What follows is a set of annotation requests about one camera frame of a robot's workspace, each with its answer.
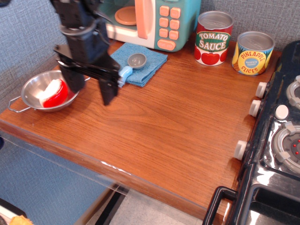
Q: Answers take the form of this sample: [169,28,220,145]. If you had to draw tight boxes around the pineapple slices can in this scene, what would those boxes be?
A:
[232,31,275,76]

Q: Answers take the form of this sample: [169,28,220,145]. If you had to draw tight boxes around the grey stove burner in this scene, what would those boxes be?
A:
[286,75,300,109]
[272,121,300,174]

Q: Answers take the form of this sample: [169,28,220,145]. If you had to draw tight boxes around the black oven door handle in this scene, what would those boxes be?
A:
[202,186,238,225]

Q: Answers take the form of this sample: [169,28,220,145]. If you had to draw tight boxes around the white stove knob top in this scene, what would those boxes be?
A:
[255,82,268,98]

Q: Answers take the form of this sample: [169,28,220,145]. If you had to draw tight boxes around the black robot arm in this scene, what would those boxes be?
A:
[51,0,120,105]

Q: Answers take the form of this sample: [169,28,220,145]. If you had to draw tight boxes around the teal toy microwave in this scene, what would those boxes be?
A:
[98,0,201,52]

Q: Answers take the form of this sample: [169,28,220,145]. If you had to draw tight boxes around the blue grey toy scoop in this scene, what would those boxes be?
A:
[118,53,147,87]

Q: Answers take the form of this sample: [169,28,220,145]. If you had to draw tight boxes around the grey stove burner rear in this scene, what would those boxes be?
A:
[286,75,300,109]

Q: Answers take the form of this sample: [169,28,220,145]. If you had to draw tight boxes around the grey stove burner front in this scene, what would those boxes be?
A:
[272,121,300,174]

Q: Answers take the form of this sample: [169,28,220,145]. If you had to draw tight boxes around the blue folded cloth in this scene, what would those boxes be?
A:
[111,43,167,88]

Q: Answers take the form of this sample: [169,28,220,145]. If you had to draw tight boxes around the red white toy apple slice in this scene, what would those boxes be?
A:
[39,79,68,108]

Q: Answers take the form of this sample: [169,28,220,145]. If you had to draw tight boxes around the orange microwave turntable plate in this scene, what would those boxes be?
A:
[114,6,136,26]

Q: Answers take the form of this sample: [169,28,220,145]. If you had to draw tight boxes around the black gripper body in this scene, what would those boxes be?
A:
[55,18,120,82]

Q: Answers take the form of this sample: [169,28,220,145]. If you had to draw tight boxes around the white stove knob bottom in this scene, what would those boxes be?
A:
[234,140,247,160]

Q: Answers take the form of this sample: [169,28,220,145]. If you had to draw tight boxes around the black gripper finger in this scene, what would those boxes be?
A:
[99,79,118,105]
[60,67,85,93]

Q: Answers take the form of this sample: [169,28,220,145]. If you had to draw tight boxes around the white round stove button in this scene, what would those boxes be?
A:
[275,105,289,120]

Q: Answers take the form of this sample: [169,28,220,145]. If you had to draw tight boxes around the white stove knob middle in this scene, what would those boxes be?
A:
[248,100,261,117]

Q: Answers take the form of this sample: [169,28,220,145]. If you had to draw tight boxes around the black toy stove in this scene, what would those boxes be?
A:
[202,40,300,225]

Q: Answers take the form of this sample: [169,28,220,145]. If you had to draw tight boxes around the tomato sauce can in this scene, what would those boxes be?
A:
[194,11,234,66]

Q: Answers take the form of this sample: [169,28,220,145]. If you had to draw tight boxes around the white stove knob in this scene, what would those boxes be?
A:
[255,82,268,98]
[234,140,247,160]
[248,100,261,117]

